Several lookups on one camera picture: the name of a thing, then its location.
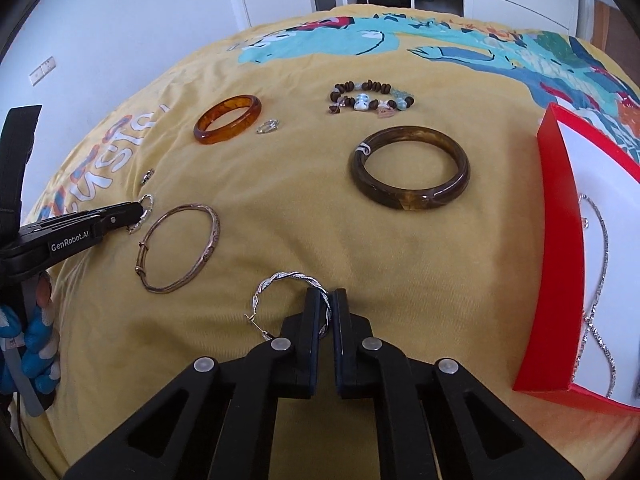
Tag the amber bangle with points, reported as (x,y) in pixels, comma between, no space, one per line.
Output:
(202,134)

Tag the dark brown bangle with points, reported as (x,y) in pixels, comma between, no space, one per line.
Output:
(410,202)

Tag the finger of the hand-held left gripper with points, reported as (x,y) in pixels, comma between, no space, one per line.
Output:
(70,247)

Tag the tiny silver charm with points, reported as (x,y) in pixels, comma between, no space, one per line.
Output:
(147,176)

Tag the thin silver bangle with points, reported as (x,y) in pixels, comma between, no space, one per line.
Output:
(215,232)

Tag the person's left hand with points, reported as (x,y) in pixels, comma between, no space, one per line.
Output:
(42,345)

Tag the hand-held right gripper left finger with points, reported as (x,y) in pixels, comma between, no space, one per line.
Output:
(314,350)

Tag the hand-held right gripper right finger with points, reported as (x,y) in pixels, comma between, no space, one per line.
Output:
(339,350)

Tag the white wall socket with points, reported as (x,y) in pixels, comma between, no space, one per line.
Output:
(42,71)

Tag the yellow printed blanket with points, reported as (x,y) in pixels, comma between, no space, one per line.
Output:
(300,240)

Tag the twisted silver hoop earring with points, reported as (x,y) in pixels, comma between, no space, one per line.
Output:
(280,276)

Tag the red box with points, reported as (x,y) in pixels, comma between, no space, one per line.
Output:
(555,260)

